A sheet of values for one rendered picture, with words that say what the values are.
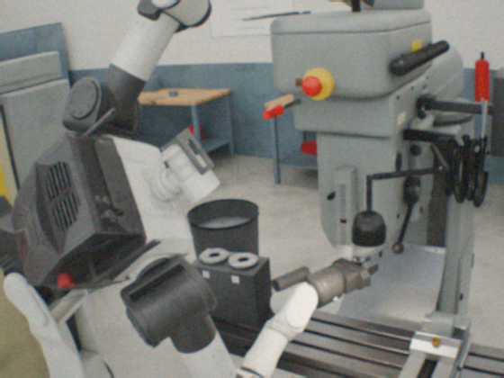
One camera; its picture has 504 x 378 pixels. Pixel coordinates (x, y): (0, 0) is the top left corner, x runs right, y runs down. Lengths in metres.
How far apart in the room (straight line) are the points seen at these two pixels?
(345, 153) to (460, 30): 4.31
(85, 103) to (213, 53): 5.61
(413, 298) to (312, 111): 0.81
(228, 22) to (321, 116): 5.36
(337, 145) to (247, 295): 0.59
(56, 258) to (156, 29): 0.50
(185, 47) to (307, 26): 5.91
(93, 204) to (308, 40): 0.50
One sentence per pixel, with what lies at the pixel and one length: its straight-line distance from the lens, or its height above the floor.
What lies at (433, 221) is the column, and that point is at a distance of 1.68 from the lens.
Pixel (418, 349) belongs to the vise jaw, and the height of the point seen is 1.08.
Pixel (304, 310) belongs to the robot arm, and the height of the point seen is 1.25.
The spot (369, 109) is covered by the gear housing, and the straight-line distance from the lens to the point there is 1.09.
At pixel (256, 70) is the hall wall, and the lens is 6.30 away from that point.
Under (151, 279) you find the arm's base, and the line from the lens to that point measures 0.96.
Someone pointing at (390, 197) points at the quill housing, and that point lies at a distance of 1.20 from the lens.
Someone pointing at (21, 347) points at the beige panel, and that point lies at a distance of 2.79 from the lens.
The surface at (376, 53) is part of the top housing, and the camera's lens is 0.98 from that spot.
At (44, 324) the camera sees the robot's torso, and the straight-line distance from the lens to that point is 1.25.
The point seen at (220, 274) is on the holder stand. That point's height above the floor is 1.16.
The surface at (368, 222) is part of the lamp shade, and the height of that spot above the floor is 1.50.
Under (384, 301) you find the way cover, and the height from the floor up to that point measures 0.97.
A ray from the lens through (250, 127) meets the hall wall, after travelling 6.51.
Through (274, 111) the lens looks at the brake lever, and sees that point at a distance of 1.04.
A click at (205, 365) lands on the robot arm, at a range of 1.02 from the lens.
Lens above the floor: 1.92
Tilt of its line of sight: 20 degrees down
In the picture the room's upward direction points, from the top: 5 degrees counter-clockwise
